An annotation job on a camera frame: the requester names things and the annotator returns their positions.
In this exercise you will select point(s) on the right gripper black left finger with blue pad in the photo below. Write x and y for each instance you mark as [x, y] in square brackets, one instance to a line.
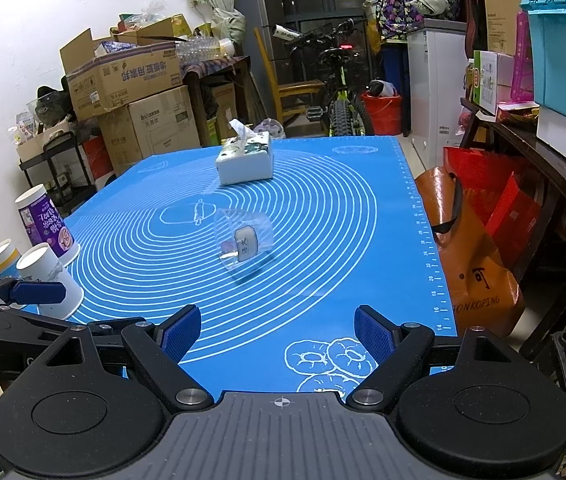
[155, 352]

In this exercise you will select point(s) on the lower cardboard box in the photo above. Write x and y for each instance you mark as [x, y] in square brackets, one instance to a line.
[160, 124]

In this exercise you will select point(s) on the black wire shelf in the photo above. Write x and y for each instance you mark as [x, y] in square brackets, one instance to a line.
[70, 183]

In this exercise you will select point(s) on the blue silicone baking mat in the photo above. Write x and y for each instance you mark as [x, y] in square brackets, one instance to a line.
[276, 267]

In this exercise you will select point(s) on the black bicycle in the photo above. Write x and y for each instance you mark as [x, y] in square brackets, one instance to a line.
[338, 64]

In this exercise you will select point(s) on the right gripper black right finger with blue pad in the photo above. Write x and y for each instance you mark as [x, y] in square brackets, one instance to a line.
[400, 352]

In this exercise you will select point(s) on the red paper bag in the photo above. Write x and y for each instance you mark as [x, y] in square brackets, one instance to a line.
[502, 191]

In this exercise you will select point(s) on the upper cardboard box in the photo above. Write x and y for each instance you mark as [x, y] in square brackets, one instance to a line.
[99, 84]

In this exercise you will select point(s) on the purple paper cup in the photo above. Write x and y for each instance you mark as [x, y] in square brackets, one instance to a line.
[44, 224]

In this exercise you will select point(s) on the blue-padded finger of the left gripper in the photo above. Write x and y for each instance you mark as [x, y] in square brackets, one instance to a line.
[14, 291]

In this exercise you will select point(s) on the cardboard box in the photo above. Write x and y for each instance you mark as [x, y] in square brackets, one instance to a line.
[99, 84]
[160, 124]

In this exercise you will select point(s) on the wooden chair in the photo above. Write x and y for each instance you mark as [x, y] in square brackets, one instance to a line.
[286, 91]

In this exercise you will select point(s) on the white tissue box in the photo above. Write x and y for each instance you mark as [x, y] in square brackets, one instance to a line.
[245, 157]

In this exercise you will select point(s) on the white paper cup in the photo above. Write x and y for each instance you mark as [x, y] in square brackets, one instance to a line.
[40, 264]

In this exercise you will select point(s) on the clear plastic cup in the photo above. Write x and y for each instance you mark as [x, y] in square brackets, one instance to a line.
[245, 240]

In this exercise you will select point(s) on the yellow-rimmed paper cup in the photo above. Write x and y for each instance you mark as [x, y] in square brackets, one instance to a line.
[9, 256]

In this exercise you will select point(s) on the red bucket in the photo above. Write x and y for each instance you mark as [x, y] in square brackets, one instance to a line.
[385, 113]

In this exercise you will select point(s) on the white cabinet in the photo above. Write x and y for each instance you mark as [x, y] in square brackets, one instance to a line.
[437, 63]

